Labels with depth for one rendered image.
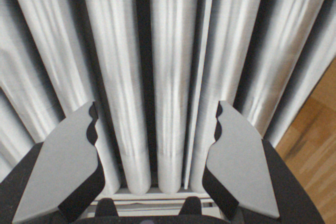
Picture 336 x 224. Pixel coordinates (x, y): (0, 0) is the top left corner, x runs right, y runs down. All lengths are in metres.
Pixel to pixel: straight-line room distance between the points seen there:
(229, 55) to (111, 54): 0.13
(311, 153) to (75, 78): 0.30
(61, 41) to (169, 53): 0.11
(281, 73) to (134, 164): 0.25
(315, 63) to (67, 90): 0.30
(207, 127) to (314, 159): 0.13
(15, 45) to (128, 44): 0.13
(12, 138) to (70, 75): 0.16
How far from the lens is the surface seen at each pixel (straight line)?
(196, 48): 0.19
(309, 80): 0.26
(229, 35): 0.18
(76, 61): 0.20
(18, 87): 0.25
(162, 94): 0.19
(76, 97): 0.22
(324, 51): 0.25
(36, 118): 0.27
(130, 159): 0.27
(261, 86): 0.22
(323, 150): 0.25
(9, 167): 0.42
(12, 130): 0.32
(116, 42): 0.17
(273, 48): 0.21
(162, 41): 0.16
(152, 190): 0.38
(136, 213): 0.50
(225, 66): 0.18
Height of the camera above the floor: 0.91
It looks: 60 degrees down
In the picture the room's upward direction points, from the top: 177 degrees clockwise
